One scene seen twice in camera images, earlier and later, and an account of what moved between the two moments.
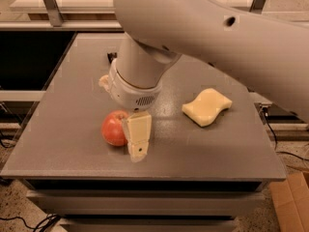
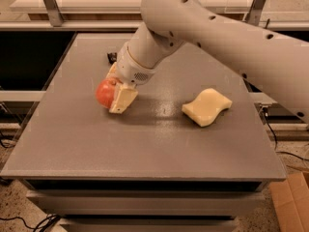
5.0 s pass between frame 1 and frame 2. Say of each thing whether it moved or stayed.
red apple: moved
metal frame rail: stayed
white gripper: moved
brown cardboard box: stayed
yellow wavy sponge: stayed
